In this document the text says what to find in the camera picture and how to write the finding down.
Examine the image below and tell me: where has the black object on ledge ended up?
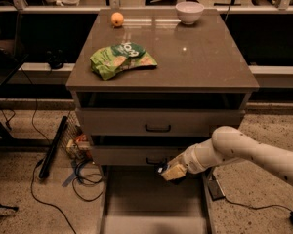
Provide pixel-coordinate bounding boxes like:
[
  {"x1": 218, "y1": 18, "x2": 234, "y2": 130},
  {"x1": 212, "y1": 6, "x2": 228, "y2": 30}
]
[{"x1": 46, "y1": 50, "x2": 64, "y2": 70}]

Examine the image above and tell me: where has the orange fruit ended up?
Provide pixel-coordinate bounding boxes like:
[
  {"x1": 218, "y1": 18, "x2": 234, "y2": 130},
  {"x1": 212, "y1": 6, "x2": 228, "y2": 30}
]
[{"x1": 111, "y1": 12, "x2": 124, "y2": 27}]

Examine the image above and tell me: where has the top drawer with black handle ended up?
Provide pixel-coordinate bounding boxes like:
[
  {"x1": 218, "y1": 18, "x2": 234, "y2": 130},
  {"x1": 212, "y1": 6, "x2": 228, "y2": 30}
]
[{"x1": 76, "y1": 108, "x2": 244, "y2": 137}]

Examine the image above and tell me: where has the open bottom drawer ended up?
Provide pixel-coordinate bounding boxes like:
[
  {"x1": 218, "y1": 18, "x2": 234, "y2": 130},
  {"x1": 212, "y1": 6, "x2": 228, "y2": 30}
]
[{"x1": 100, "y1": 166, "x2": 216, "y2": 234}]

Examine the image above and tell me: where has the dark blue rxbar wrapper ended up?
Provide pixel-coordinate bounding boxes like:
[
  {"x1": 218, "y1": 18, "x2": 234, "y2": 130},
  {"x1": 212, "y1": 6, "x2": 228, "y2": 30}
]
[{"x1": 157, "y1": 164, "x2": 169, "y2": 175}]

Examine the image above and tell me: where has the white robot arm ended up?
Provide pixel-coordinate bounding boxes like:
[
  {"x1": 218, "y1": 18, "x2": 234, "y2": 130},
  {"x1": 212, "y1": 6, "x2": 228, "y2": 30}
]
[{"x1": 159, "y1": 126, "x2": 293, "y2": 186}]

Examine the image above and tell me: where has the grey drawer cabinet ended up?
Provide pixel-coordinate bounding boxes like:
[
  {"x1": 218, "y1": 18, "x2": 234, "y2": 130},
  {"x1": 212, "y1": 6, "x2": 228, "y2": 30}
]
[{"x1": 65, "y1": 7, "x2": 261, "y2": 168}]

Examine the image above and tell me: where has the drawer with black handle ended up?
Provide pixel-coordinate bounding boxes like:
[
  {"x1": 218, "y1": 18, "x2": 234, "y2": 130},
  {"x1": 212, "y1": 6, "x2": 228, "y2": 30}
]
[
  {"x1": 91, "y1": 146, "x2": 186, "y2": 166},
  {"x1": 76, "y1": 108, "x2": 244, "y2": 137}
]

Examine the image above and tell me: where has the green chip bag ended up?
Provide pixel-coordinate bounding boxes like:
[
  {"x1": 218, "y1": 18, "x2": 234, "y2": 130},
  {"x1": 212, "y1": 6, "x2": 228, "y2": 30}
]
[{"x1": 90, "y1": 42, "x2": 157, "y2": 81}]

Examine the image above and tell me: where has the small black floor box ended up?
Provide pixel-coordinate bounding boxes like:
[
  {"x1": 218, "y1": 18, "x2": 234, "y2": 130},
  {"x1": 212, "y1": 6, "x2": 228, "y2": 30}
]
[{"x1": 208, "y1": 180, "x2": 225, "y2": 201}]

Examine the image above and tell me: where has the black bar on floor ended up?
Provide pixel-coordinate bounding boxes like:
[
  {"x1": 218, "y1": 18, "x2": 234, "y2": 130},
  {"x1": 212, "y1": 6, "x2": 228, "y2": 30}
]
[{"x1": 38, "y1": 116, "x2": 68, "y2": 179}]

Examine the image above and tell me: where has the clutter of parts on floor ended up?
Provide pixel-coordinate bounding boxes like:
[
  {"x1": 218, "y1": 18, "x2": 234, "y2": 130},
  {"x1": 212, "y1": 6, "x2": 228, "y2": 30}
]
[{"x1": 65, "y1": 134, "x2": 92, "y2": 160}]

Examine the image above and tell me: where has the black floor cable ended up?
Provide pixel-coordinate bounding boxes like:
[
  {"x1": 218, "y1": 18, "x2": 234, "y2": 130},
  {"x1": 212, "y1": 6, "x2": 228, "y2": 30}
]
[{"x1": 19, "y1": 66, "x2": 105, "y2": 234}]

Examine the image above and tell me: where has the white bowl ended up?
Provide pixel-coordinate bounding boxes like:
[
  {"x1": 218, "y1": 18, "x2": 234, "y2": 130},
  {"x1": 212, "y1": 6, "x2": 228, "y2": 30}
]
[{"x1": 175, "y1": 1, "x2": 204, "y2": 24}]

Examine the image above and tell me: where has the middle drawer with black handle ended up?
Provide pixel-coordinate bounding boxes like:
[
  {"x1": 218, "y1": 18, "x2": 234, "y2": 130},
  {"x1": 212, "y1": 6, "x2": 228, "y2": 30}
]
[{"x1": 91, "y1": 146, "x2": 186, "y2": 166}]

